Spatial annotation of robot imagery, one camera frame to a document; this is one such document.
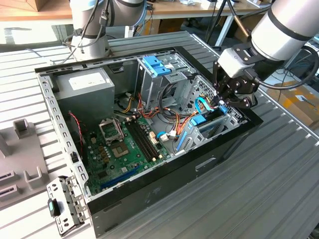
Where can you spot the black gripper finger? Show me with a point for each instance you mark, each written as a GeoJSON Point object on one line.
{"type": "Point", "coordinates": [218, 79]}
{"type": "Point", "coordinates": [240, 102]}

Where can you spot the grey power supply unit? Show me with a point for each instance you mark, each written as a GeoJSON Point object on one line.
{"type": "Point", "coordinates": [84, 99]}

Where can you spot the metal slot retainer bracket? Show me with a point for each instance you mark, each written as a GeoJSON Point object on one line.
{"type": "Point", "coordinates": [62, 191]}

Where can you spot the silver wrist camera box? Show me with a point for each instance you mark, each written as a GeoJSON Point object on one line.
{"type": "Point", "coordinates": [234, 62]}

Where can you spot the black RAM slot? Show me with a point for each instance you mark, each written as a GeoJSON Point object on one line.
{"type": "Point", "coordinates": [145, 139]}
{"type": "Point", "coordinates": [141, 141]}
{"type": "Point", "coordinates": [148, 138]}
{"type": "Point", "coordinates": [137, 142]}

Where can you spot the CPU socket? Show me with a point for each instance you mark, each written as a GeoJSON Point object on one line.
{"type": "Point", "coordinates": [120, 149]}

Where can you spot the green motherboard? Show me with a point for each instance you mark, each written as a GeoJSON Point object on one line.
{"type": "Point", "coordinates": [117, 164]}

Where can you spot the black open PC case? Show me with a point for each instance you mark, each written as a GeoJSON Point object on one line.
{"type": "Point", "coordinates": [174, 179]}

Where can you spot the blue plastic cage latch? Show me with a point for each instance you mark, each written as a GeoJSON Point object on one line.
{"type": "Point", "coordinates": [153, 64]}

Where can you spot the metal disk bay cage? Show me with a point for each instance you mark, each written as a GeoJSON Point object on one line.
{"type": "Point", "coordinates": [234, 122]}

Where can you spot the black latch with teal tab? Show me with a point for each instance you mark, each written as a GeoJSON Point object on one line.
{"type": "Point", "coordinates": [53, 207]}

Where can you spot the black stand pole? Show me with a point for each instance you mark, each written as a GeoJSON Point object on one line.
{"type": "Point", "coordinates": [216, 22]}

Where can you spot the brown cardboard box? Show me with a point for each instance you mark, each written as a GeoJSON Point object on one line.
{"type": "Point", "coordinates": [299, 104]}

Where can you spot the hard disk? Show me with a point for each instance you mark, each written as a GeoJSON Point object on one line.
{"type": "Point", "coordinates": [198, 120]}

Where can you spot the grey parts rack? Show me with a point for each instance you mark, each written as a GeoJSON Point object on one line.
{"type": "Point", "coordinates": [22, 159]}

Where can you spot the wooden desk with white legs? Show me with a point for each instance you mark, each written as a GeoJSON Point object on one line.
{"type": "Point", "coordinates": [199, 8]}

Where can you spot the metal drive cage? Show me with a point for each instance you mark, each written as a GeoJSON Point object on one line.
{"type": "Point", "coordinates": [154, 87]}

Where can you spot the blue expansion slot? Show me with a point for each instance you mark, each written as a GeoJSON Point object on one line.
{"type": "Point", "coordinates": [119, 178]}

